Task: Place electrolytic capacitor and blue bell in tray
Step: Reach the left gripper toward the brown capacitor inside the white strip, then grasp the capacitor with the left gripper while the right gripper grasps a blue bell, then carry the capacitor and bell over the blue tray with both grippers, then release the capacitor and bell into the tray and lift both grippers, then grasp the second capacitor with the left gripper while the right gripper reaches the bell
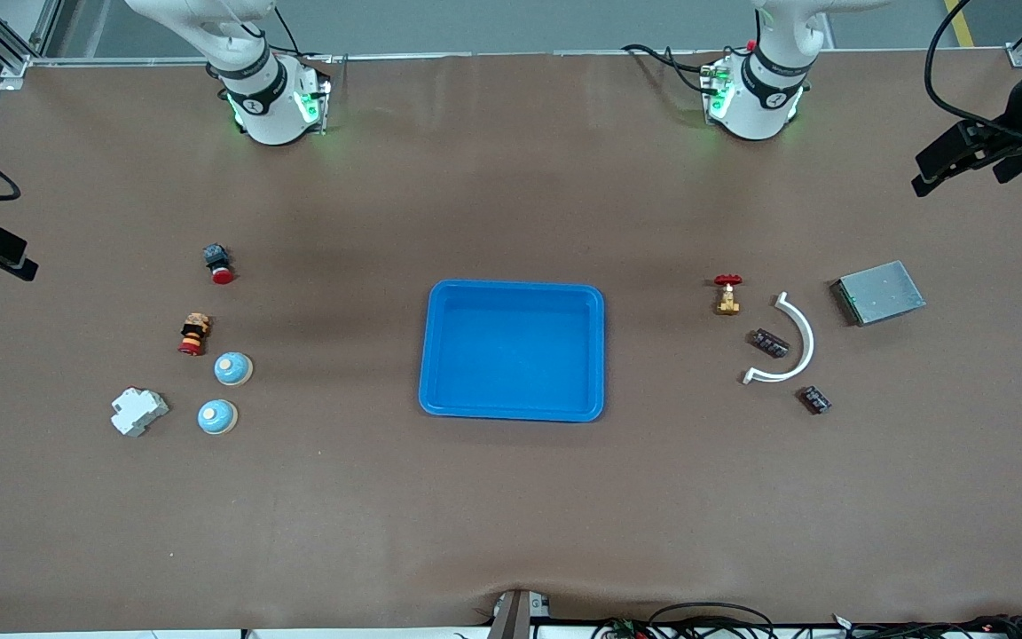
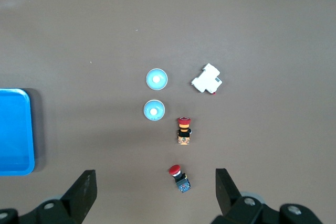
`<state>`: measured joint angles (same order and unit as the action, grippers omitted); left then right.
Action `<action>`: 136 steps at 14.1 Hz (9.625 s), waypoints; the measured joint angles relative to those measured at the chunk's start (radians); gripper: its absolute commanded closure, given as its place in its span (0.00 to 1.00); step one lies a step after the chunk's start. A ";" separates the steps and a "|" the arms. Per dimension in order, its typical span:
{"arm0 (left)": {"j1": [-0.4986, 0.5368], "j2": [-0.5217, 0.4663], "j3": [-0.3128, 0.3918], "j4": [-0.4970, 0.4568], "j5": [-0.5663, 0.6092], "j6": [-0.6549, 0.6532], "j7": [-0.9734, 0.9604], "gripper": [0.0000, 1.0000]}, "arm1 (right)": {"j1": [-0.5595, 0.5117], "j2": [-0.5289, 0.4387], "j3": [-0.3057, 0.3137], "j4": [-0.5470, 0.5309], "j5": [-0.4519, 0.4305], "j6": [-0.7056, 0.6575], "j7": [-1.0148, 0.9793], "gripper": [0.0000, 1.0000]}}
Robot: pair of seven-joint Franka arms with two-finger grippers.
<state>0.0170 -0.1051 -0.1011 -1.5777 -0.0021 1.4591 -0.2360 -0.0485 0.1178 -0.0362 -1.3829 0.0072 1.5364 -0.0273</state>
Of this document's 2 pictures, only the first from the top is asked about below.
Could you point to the blue plastic tray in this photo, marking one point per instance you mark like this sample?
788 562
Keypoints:
511 355

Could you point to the red black emergency stop button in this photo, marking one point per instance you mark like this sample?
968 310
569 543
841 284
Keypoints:
219 264

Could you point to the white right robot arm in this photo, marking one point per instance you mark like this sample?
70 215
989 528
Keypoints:
263 106

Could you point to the white circuit breaker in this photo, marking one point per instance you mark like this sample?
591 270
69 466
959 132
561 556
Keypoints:
138 412

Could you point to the grey metal box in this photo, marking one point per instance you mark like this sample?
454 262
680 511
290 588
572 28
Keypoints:
879 293

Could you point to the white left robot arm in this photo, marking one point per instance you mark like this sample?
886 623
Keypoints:
759 98

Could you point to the red yellow black push-button switch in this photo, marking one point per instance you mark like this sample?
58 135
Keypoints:
194 335

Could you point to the blue service bell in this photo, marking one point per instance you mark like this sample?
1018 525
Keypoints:
233 368
217 417

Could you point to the black electrolytic capacitor block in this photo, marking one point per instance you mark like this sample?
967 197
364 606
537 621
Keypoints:
768 343
814 399

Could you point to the white curved plastic bracket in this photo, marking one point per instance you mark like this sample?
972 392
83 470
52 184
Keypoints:
806 342

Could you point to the grey metal mounting bracket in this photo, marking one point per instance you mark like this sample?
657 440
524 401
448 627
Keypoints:
515 617

